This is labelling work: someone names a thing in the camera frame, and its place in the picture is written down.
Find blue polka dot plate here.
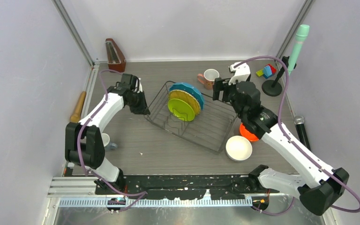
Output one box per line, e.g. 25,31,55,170
169,82,205,110

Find white bowl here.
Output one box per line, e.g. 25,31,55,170
225,135,253,161

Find lime green plate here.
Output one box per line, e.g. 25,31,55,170
167,98,195,122

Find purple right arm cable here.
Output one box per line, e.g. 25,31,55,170
234,55,360,217

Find orange bowl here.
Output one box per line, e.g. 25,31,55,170
239,123,259,142

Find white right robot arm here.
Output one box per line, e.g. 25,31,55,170
213,78,349,216

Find pink mug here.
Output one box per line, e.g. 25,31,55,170
197,69,220,90

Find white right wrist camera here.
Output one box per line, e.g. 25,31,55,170
228,62,251,85

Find black microphone stand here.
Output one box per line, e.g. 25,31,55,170
262,67,285,97

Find yellow woven pattern plate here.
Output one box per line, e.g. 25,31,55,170
169,90,201,115

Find black wire dish rack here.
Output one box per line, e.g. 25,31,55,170
145,81,236,154

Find colourful toy blocks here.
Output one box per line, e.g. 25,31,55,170
255,64,277,79

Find black handheld microphone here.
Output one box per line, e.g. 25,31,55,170
293,116,311,150

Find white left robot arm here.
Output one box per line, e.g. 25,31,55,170
65,74,150,194

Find grey blue mug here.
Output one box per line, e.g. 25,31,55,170
101,133,118,151

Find brown metronome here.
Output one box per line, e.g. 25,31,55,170
105,38,127,73

